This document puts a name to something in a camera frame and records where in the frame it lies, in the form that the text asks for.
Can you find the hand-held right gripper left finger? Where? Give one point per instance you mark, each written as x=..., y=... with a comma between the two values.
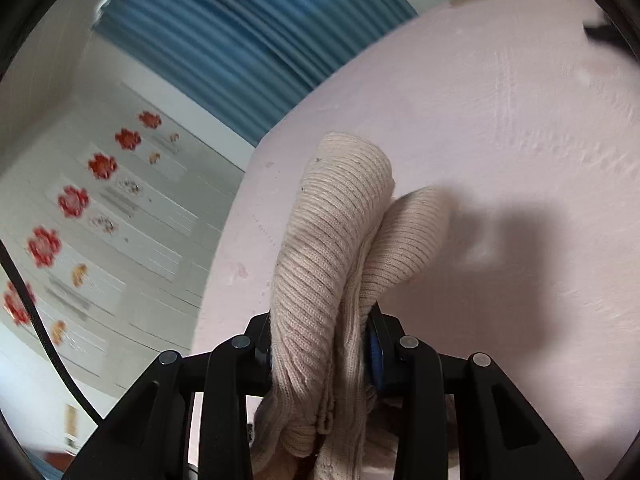
x=257, y=340

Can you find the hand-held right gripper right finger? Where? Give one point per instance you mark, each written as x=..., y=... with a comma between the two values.
x=376, y=355

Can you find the beige ribbed knit sweater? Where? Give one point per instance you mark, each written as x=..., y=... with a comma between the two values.
x=325, y=260

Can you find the pink patterned bedspread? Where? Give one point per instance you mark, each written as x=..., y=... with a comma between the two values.
x=500, y=160

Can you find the row of red paper flowers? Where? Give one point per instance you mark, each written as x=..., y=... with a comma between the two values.
x=45, y=245

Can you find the blue pleated curtain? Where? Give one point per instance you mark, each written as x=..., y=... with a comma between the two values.
x=250, y=35

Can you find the black cloth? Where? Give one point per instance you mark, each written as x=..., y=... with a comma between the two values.
x=602, y=35

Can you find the white wall posters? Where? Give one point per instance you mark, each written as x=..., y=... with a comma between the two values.
x=150, y=250

